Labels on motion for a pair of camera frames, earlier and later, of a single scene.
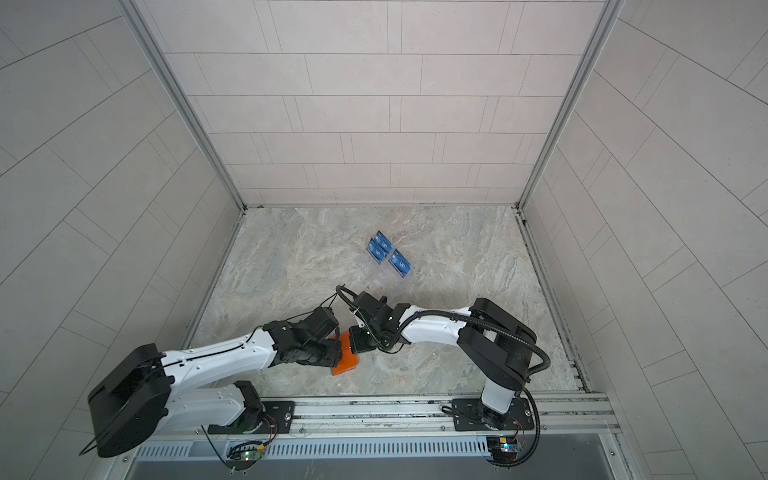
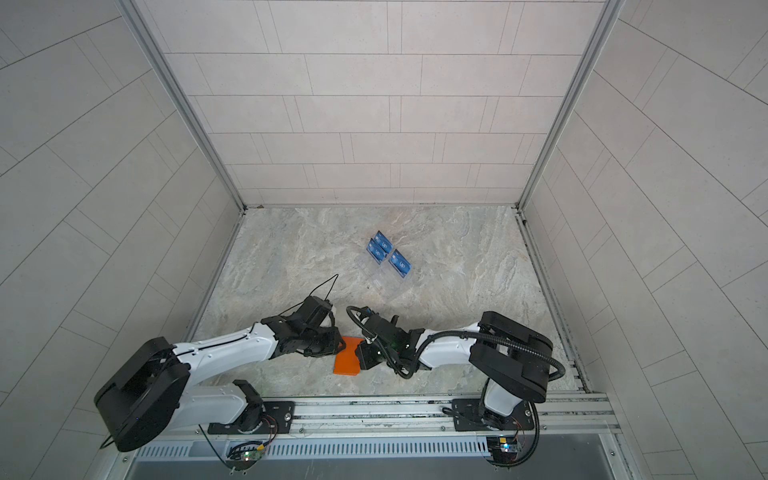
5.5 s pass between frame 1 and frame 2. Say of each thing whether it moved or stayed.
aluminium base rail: stayed
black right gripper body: moved
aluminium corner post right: stayed
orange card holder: stayed
